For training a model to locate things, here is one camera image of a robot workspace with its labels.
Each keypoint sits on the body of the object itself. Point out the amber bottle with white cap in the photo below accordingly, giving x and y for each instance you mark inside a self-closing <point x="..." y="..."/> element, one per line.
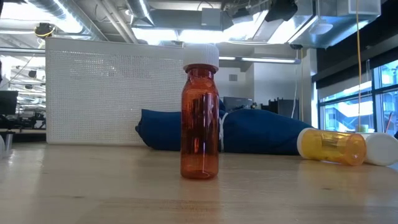
<point x="199" y="124"/>

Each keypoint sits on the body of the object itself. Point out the black office equipment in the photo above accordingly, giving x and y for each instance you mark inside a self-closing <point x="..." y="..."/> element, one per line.
<point x="281" y="109"/>

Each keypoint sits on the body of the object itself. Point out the orange pill bottle white cap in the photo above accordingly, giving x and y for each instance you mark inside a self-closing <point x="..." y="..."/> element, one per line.
<point x="332" y="146"/>

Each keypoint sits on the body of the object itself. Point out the black computer monitor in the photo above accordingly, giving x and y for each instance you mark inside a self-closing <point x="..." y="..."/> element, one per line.
<point x="7" y="102"/>

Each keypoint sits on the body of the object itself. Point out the white perforated plastic basket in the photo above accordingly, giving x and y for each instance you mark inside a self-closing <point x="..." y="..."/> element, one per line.
<point x="109" y="93"/>

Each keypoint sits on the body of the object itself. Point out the white plastic bottle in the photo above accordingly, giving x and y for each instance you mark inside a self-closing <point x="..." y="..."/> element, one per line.
<point x="384" y="149"/>

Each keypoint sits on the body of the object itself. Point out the dark office monitor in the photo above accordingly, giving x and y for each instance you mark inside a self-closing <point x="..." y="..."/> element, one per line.
<point x="237" y="103"/>

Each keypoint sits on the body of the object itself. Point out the white pendant lamp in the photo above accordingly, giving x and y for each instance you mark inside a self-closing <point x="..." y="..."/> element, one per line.
<point x="321" y="28"/>

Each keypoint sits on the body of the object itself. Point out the long fluorescent light fixture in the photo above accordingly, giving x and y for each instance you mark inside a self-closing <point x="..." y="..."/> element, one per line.
<point x="267" y="60"/>

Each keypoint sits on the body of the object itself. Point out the wooden office desk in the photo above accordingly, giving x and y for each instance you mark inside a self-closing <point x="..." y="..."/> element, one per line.
<point x="25" y="131"/>

